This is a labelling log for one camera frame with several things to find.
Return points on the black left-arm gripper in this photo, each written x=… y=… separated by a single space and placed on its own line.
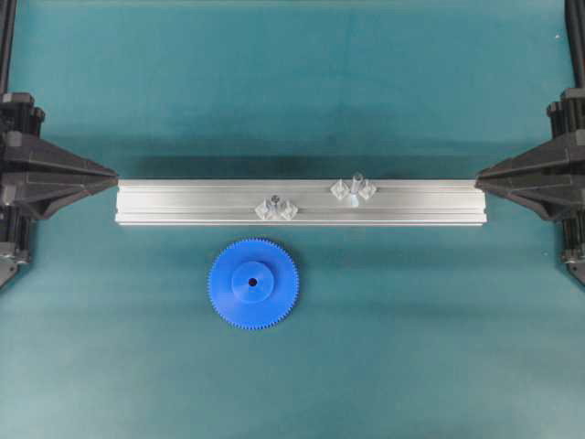
x=36 y=197

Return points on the short steel shaft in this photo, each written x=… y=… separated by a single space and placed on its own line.
x=275 y=202

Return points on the black frame post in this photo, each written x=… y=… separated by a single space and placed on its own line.
x=574 y=20
x=7 y=26

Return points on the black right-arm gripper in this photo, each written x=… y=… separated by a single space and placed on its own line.
x=549 y=179

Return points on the silver aluminium extrusion rail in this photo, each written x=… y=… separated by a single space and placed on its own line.
x=218 y=202

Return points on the clear bracket under short shaft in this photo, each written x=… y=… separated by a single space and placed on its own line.
x=287 y=210

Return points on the long steel shaft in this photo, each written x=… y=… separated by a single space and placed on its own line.
x=356 y=185

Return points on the clear bracket under long shaft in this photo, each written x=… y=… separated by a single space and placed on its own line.
x=340 y=189

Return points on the black frame post left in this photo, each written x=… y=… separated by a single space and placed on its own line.
x=7 y=26

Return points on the large blue plastic gear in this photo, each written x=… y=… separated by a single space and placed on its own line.
x=253 y=284

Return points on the black frame post right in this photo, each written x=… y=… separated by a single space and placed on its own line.
x=574 y=20

